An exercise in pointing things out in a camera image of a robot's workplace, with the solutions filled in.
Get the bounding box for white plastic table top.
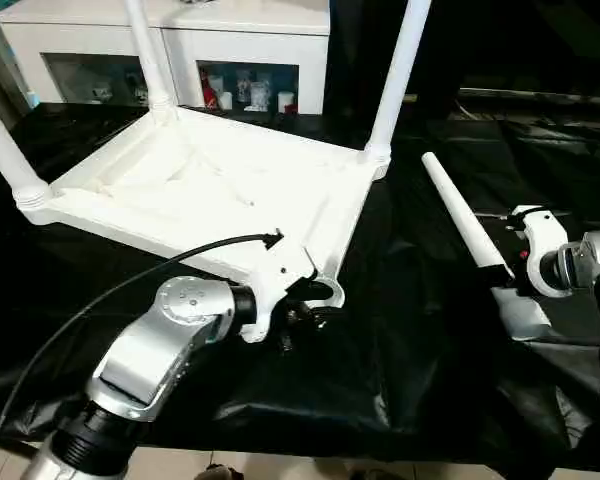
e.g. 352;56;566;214
15;105;393;311

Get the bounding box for white plastic table leg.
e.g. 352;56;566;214
125;0;176;121
422;152;516;286
0;90;51;206
365;0;433;166

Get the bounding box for black mat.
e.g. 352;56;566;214
0;100;600;471

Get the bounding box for black furniture with gold label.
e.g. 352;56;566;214
325;0;600;121

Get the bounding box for white cabinet with glass doors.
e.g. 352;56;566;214
0;0;331;113

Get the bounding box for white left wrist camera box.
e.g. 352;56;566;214
240;235;321;343

